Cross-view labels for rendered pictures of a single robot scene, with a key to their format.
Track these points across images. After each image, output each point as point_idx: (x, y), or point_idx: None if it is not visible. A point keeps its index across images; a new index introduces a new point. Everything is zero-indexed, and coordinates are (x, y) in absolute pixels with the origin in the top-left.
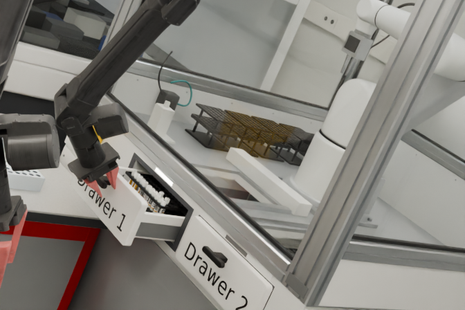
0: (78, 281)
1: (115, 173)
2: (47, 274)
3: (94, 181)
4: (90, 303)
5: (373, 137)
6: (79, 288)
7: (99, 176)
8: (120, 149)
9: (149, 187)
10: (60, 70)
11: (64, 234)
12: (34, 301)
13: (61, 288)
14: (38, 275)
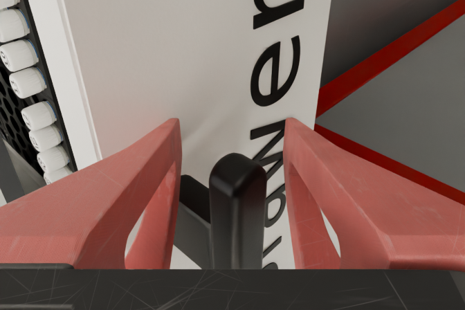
0: (350, 68)
1: (57, 196)
2: (427, 106)
3: (421, 250)
4: (348, 17)
5: None
6: (339, 71)
7: (311, 295)
8: None
9: (19, 79)
10: None
11: (369, 158)
12: (462, 79)
13: (391, 73)
14: (454, 114)
